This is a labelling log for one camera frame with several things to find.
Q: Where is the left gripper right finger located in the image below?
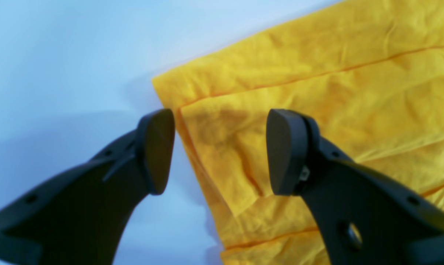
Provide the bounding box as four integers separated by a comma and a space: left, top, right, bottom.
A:
266, 109, 444, 265

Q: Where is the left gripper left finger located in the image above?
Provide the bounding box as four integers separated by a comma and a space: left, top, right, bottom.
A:
0, 109, 176, 265

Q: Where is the orange t-shirt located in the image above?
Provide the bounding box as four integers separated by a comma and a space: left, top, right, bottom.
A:
152, 0, 444, 265

